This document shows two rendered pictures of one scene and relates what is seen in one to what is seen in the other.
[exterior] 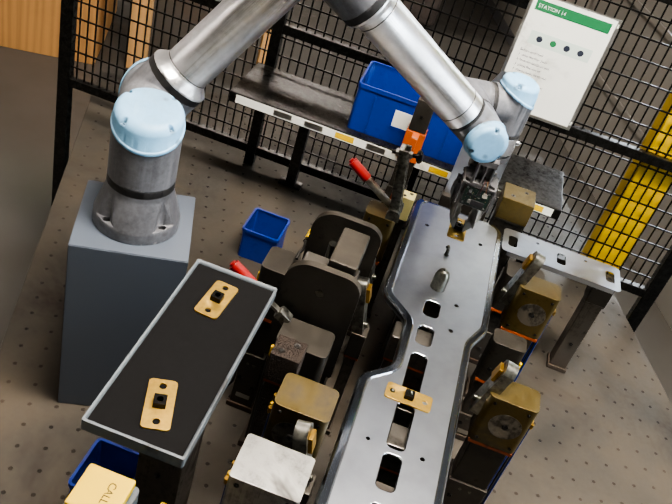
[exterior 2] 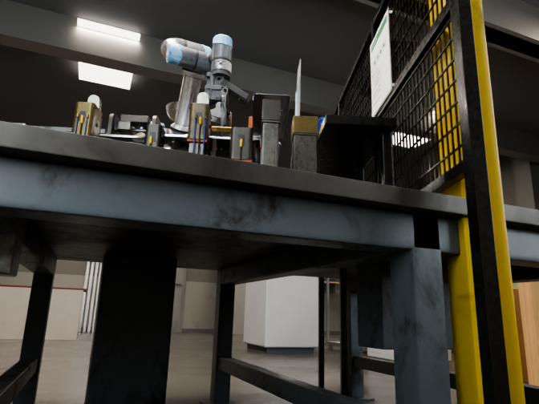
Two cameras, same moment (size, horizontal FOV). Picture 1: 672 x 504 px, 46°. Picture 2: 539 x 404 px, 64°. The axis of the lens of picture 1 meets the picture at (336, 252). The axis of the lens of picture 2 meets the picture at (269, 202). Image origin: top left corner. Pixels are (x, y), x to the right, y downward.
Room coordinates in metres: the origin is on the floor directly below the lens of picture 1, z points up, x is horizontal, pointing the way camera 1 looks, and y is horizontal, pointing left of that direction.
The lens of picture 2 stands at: (1.47, -1.68, 0.44)
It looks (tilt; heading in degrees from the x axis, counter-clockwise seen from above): 15 degrees up; 83
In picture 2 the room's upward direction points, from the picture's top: 2 degrees clockwise
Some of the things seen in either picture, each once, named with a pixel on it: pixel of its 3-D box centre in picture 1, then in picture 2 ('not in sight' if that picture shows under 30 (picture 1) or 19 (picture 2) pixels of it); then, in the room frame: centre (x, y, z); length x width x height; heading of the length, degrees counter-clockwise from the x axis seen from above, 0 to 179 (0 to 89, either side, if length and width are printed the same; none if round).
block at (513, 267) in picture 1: (508, 319); (240, 175); (1.52, -0.44, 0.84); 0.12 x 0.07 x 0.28; 86
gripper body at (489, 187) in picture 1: (482, 175); (217, 89); (1.44, -0.23, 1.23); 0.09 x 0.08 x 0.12; 176
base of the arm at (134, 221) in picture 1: (139, 196); not in sight; (1.12, 0.36, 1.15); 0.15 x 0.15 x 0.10
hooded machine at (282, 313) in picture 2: not in sight; (280, 284); (2.31, 3.94, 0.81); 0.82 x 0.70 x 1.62; 105
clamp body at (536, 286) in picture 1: (515, 346); (196, 161); (1.39, -0.45, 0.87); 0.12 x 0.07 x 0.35; 86
